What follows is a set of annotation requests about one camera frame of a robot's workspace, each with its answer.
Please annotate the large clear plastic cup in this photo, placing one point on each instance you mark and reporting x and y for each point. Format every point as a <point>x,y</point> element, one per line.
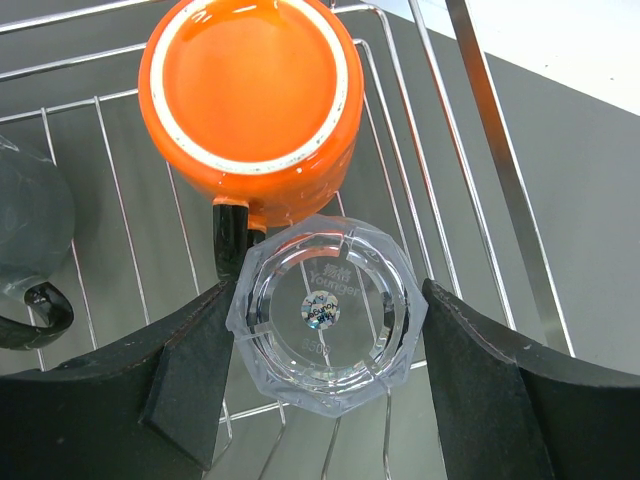
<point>326,314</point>

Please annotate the orange mug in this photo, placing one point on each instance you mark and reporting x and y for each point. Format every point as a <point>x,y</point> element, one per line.
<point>257,105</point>

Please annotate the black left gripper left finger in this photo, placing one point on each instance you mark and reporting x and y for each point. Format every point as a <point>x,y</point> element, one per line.
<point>146,406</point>

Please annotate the wire dish rack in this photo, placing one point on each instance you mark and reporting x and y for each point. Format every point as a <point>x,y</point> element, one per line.
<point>143,242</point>

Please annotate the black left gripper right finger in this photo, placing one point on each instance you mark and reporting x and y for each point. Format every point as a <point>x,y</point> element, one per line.
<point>508,407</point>

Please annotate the grey mug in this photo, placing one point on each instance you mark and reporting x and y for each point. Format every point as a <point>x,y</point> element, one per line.
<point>37,228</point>

